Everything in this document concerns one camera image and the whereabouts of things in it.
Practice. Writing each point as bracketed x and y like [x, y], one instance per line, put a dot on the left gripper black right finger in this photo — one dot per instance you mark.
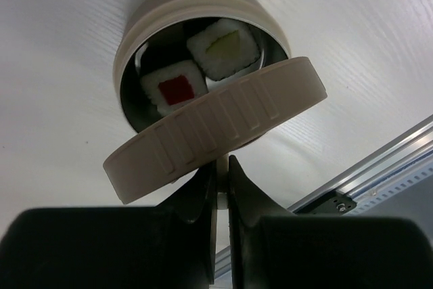
[274, 248]

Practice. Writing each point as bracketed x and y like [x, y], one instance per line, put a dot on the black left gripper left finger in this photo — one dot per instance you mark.
[171, 245]

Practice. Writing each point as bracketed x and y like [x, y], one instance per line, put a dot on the brown round lid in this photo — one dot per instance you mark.
[212, 126]

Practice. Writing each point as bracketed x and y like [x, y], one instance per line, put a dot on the sushi roll red centre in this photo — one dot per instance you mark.
[172, 87]

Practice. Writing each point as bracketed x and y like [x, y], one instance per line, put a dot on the sushi roll white centre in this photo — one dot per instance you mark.
[224, 48]

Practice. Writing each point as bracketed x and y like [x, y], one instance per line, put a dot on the beige-banded steel bowl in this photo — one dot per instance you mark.
[157, 20]

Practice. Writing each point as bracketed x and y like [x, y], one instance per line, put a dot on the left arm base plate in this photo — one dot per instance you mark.
[331, 203]

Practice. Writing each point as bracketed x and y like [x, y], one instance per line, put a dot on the slotted cable duct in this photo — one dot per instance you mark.
[391, 187]

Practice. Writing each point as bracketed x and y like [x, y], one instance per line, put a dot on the aluminium mounting rail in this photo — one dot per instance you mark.
[413, 147]

